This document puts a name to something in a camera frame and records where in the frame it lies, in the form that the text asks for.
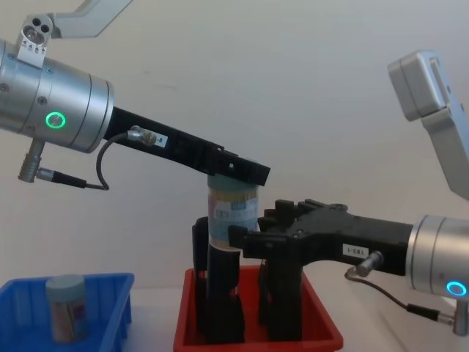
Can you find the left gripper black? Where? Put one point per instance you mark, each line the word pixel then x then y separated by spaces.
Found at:
pixel 183 146

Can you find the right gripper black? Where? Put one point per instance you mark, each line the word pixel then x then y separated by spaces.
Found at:
pixel 366 234

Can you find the toothpick jar with grey lid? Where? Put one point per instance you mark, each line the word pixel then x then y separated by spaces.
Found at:
pixel 231 209
pixel 67 308

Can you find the black plastic jar stand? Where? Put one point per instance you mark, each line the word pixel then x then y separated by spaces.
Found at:
pixel 223 293

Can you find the red plastic bin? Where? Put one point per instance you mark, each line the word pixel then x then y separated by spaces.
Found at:
pixel 253 330

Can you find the blue plastic bin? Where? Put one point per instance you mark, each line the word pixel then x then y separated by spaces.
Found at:
pixel 110 304

